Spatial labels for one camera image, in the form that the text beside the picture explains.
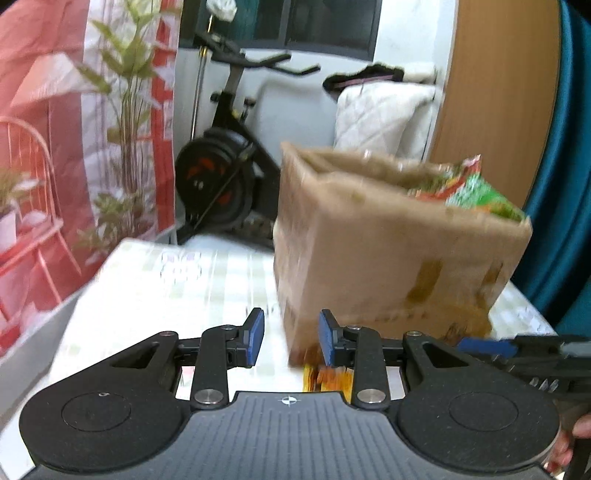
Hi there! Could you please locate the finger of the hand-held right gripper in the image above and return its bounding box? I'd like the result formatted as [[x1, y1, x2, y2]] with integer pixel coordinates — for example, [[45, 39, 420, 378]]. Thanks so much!
[[456, 336, 517, 360]]

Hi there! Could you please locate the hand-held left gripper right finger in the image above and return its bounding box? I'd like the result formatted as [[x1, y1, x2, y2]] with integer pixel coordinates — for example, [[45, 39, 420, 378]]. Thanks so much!
[[318, 308, 465, 412]]

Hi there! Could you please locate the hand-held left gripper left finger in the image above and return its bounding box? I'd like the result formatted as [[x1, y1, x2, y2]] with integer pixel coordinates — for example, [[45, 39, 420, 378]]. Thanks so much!
[[99, 307, 267, 412]]

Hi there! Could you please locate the orange snack packet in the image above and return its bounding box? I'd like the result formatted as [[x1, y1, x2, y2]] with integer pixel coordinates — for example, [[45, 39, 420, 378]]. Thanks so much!
[[288, 346, 355, 395]]

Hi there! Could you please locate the brown cardboard box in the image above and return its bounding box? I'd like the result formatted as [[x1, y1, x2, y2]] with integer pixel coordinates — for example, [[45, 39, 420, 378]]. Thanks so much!
[[272, 142, 533, 365]]

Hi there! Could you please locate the green snack bag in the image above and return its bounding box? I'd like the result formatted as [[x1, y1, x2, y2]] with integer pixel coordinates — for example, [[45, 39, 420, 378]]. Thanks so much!
[[409, 173, 526, 221]]

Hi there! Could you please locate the red snack bag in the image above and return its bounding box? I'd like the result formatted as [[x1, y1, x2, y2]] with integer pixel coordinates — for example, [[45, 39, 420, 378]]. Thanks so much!
[[436, 154, 483, 195]]

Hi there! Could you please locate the person's right hand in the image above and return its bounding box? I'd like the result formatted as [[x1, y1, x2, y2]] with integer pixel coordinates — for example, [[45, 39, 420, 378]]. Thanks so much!
[[546, 412, 591, 477]]

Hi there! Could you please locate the black exercise bike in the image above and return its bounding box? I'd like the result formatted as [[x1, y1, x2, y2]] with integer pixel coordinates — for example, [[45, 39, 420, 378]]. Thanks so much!
[[174, 30, 321, 250]]

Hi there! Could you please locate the teal curtain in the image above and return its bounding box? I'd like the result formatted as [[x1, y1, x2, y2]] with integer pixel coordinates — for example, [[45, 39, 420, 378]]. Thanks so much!
[[512, 0, 591, 339]]

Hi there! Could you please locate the white quilted pillow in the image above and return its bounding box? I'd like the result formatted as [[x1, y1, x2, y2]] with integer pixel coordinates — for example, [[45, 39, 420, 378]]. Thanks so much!
[[333, 83, 437, 161]]

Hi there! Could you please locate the round wooden board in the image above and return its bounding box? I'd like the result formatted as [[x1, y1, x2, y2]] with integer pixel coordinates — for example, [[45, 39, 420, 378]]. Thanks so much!
[[427, 0, 562, 213]]

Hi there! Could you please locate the dark clothing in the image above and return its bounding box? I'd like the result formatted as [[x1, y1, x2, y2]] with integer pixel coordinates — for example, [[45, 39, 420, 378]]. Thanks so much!
[[322, 63, 405, 93]]

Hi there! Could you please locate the dark window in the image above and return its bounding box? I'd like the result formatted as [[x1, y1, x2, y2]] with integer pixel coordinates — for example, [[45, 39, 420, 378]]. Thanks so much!
[[178, 0, 384, 61]]

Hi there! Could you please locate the white cloth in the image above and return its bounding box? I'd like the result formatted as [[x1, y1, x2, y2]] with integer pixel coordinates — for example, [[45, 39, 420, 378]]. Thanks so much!
[[206, 0, 239, 22]]

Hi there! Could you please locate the pink printed wall cloth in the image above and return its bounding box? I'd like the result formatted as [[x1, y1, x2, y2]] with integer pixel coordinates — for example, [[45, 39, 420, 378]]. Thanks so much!
[[0, 0, 184, 357]]

